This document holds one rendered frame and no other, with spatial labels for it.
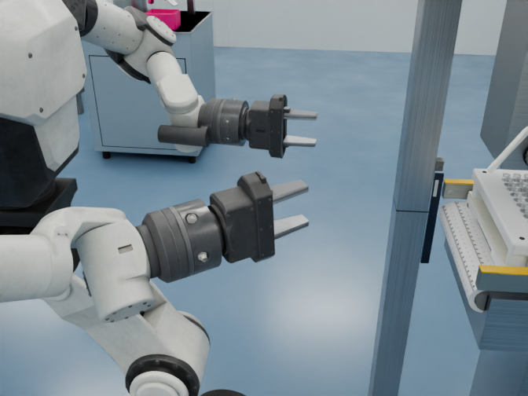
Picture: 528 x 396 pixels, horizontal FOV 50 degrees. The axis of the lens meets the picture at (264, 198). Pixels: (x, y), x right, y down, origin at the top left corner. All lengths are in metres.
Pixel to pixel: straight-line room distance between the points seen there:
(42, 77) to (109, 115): 2.45
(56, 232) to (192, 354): 0.58
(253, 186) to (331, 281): 1.69
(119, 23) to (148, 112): 2.02
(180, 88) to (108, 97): 2.18
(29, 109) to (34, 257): 0.31
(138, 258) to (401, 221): 0.61
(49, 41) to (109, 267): 0.38
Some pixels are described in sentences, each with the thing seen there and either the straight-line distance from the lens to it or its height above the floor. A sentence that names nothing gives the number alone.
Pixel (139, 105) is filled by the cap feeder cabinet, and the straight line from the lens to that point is 3.23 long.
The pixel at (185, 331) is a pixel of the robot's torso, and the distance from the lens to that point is 1.15.
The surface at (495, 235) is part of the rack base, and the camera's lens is 0.97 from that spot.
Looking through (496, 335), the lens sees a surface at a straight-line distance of 0.93.
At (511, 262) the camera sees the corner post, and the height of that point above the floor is 0.95.
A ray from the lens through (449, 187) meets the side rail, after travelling 1.09.
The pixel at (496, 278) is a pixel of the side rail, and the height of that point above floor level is 0.94.
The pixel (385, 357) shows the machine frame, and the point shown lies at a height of 0.49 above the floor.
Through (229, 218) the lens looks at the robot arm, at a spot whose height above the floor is 1.07.
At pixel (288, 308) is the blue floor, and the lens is 2.21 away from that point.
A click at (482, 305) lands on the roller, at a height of 0.88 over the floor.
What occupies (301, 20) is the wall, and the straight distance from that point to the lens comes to 5.72.
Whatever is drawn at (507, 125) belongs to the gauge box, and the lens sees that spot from 0.73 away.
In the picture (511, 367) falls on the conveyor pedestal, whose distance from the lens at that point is 1.12.
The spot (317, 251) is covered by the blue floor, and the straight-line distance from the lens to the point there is 2.52.
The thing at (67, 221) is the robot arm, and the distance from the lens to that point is 0.63.
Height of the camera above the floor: 1.42
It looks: 29 degrees down
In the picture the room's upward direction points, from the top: straight up
